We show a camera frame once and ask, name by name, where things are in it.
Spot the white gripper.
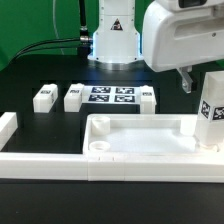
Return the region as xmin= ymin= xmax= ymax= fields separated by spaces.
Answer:
xmin=142 ymin=0 xmax=224 ymax=94

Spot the white desk top tray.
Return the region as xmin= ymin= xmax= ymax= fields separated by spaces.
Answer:
xmin=83 ymin=114 xmax=224 ymax=156

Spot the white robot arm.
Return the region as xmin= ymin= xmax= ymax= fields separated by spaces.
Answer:
xmin=88 ymin=0 xmax=224 ymax=93

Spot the fiducial marker plate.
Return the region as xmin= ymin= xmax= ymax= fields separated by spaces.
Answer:
xmin=82 ymin=86 xmax=140 ymax=104

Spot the white U-shaped obstacle fence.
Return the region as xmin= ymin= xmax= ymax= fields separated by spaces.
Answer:
xmin=0 ymin=112 xmax=224 ymax=182

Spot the black cable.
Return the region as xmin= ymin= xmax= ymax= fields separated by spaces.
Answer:
xmin=7 ymin=0 xmax=94 ymax=67

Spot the thin white cable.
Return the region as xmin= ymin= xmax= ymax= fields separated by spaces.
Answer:
xmin=52 ymin=0 xmax=66 ymax=56

